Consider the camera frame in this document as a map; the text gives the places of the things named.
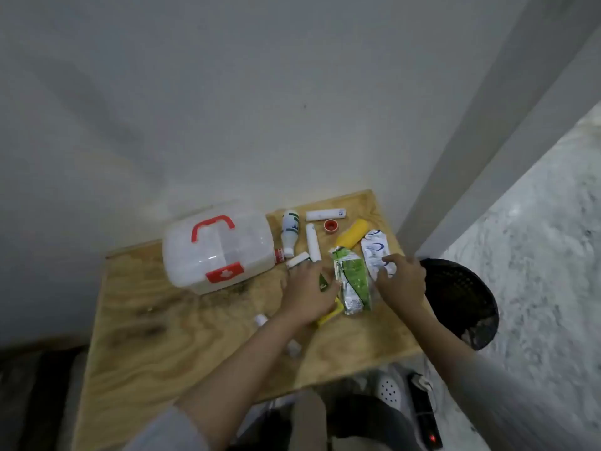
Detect person's left hand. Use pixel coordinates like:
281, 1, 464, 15
275, 259, 342, 328

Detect black power strip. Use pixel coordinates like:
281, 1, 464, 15
407, 371, 444, 450

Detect person's right hand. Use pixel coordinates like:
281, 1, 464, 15
375, 253, 427, 316

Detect person's left forearm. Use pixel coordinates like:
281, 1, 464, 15
121, 310, 316, 451

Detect grey knit sweater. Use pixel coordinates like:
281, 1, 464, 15
121, 354, 601, 451

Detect long printed white gauze roll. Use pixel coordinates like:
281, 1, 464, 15
253, 313, 302, 358

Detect yellow bottle white cap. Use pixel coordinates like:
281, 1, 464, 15
334, 218, 372, 249

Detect white translucent pouch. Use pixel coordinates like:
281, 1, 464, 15
360, 229, 392, 281

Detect white perforated shoe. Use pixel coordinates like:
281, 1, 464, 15
374, 366, 408, 412

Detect black mesh wastebasket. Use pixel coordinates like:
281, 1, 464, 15
418, 257, 500, 351

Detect person's dark trousers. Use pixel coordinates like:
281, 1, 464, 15
328, 394, 416, 451

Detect green and silver packet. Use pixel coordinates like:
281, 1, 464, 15
328, 246, 374, 317

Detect person's right forearm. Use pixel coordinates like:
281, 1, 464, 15
393, 303, 601, 451

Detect wooden table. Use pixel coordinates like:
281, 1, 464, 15
70, 189, 426, 451

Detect green and yellow medicine box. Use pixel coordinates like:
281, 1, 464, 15
315, 272, 345, 328

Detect white first aid box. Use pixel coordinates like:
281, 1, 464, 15
162, 200, 278, 296

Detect white bottle green label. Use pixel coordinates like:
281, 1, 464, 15
280, 209, 301, 259

